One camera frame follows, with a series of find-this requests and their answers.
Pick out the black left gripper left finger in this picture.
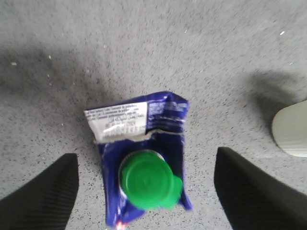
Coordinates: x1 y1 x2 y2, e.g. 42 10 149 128
0 153 79 230

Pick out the blue white milk carton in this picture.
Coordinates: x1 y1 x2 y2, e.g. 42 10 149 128
84 91 192 227

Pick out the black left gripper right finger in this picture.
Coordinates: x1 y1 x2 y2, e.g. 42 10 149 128
214 147 307 230

